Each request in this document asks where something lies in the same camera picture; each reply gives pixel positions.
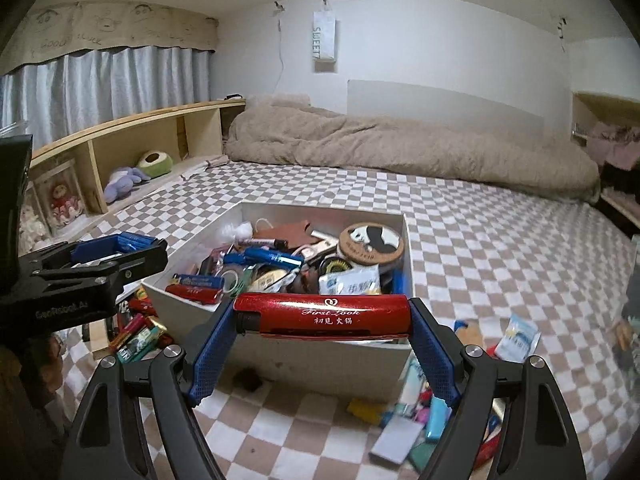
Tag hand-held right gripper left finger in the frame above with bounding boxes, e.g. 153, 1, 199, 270
62, 300, 238, 480

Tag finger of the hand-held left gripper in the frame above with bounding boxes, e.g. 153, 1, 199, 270
20, 232, 123, 271
30, 239, 169, 297

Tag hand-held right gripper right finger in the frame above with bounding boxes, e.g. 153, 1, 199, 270
407, 297, 587, 480

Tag metallic blue lighter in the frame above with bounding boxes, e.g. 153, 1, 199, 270
225, 247, 303, 268
117, 234, 157, 252

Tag white cardboard box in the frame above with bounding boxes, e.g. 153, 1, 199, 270
141, 200, 416, 403

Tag glossy red lighter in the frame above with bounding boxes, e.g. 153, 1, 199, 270
232, 292, 412, 342

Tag person's left hand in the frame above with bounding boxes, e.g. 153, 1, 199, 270
27, 335, 66, 401

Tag white plush in clear box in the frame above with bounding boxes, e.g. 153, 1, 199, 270
19, 185, 51, 251

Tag red doll in clear box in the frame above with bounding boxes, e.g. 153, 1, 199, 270
35, 162, 86, 233

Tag blue flat lighter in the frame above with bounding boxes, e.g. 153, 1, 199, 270
172, 274, 221, 288

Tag red lighter with white print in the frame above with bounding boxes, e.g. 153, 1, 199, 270
167, 280, 223, 303

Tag pile of assorted lighters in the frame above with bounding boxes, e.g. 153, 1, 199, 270
370, 350, 501, 476
82, 297, 173, 366

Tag purple plush toy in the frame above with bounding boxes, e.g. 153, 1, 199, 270
103, 166, 151, 204

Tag white tissue packet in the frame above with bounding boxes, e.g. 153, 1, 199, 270
495, 314, 541, 361
320, 265, 381, 296

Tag grey card box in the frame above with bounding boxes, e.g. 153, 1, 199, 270
370, 417, 421, 463

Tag green avocado plush toy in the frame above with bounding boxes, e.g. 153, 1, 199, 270
136, 150, 174, 178

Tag checkered bed sheet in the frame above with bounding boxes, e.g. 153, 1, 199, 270
50, 160, 640, 480

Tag wooden bedside shelf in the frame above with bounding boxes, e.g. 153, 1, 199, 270
20, 99, 247, 241

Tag round panda wooden coaster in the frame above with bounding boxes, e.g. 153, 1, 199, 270
338, 222, 405, 266

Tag brown leather pouch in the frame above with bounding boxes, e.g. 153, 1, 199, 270
255, 225, 311, 243

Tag grey curtain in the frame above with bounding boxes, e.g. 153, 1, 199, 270
0, 46, 211, 146

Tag beige printed curtain valance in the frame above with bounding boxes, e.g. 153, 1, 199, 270
0, 1, 219, 76

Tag beige quilt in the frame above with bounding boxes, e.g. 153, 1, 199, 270
225, 94, 601, 203

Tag pink clothes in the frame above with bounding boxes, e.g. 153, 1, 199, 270
585, 125, 640, 171

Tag white hanging paper bag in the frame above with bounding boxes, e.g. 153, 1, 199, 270
311, 10, 337, 73

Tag wooden clothes shelf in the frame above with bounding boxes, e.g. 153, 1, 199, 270
570, 91, 640, 241

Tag white wall cable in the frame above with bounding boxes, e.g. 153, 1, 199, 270
274, 2, 287, 96

